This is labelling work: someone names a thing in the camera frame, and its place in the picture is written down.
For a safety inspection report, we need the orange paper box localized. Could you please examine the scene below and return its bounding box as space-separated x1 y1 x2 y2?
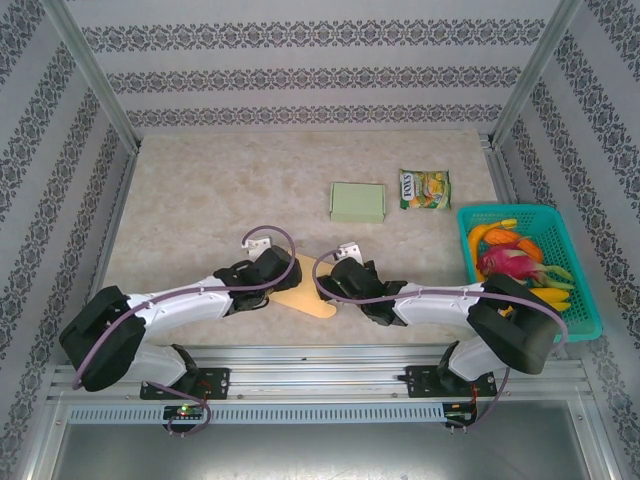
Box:
269 253 340 320

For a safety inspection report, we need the green paper box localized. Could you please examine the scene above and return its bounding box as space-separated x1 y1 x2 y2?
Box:
328 182 386 224

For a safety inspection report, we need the yellow green candy packet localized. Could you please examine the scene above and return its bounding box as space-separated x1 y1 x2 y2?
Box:
398 168 453 211

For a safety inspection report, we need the single yellow toy banana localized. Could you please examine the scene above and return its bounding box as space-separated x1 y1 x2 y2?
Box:
467 218 520 294

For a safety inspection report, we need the pink toy dragon fruit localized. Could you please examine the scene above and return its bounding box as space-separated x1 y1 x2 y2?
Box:
474 244 552 290

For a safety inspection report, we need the orange toy mango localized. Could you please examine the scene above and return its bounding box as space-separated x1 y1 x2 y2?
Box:
482 227 519 247

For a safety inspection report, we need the small circuit board green light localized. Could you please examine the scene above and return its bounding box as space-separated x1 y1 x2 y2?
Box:
163 404 205 420

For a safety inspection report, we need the teal plastic basket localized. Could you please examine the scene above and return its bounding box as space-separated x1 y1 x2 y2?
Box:
457 202 604 342

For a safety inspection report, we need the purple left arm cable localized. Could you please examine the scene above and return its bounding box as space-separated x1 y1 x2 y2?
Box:
72 224 299 437

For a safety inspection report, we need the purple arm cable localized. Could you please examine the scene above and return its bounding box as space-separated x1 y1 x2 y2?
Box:
312 248 570 431
72 224 299 437

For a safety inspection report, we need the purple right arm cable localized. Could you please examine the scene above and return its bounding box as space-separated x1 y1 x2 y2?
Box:
312 248 570 431

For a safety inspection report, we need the aluminium mounting rail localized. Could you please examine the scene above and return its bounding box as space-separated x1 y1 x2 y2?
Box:
47 343 594 401

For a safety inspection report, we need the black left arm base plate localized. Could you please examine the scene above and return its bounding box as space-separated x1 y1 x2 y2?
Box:
139 367 231 401

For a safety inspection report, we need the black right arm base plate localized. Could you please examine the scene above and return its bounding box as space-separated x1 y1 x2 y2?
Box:
405 363 497 400

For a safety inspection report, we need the grey slotted cable duct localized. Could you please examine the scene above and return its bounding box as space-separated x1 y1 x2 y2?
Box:
67 403 446 425

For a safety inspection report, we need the aluminium frame post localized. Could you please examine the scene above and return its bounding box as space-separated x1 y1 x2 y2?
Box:
39 0 142 152
488 0 585 151

